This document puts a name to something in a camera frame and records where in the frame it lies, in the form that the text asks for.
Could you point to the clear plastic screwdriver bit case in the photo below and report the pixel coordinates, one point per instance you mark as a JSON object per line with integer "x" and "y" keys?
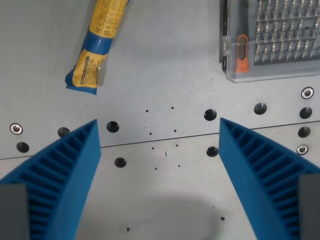
{"x": 272, "y": 42}

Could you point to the silver socket head bolt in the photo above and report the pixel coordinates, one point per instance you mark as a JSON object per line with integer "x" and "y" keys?
{"x": 302, "y": 149}
{"x": 307, "y": 93}
{"x": 16, "y": 128}

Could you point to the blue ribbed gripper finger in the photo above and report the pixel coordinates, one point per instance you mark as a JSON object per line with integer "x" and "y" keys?
{"x": 72, "y": 162}
{"x": 240, "y": 162}

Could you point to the blue and yellow snack bag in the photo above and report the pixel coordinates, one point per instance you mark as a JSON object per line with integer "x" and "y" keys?
{"x": 100, "y": 40}

